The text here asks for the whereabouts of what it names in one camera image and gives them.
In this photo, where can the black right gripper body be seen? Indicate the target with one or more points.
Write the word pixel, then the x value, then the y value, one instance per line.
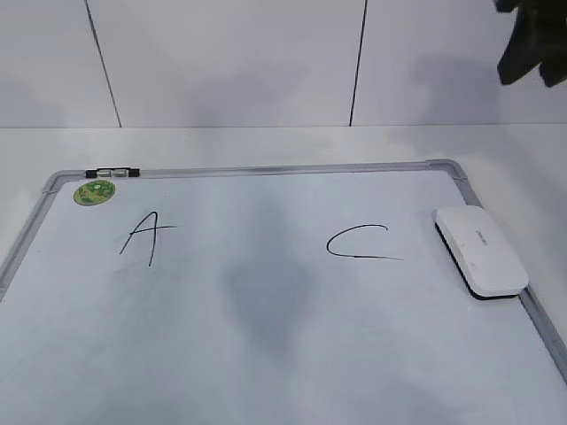
pixel 545 12

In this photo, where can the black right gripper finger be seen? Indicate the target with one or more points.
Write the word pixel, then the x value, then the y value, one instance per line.
pixel 553 64
pixel 522 53

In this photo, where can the white board eraser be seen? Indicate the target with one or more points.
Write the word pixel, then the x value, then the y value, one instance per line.
pixel 489 265

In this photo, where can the black and silver hanger clip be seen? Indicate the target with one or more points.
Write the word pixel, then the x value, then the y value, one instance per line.
pixel 113 172

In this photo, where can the round green magnet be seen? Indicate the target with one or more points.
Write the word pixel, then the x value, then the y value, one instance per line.
pixel 94 193

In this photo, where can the white board with grey frame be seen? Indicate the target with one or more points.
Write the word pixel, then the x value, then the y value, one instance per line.
pixel 271 295

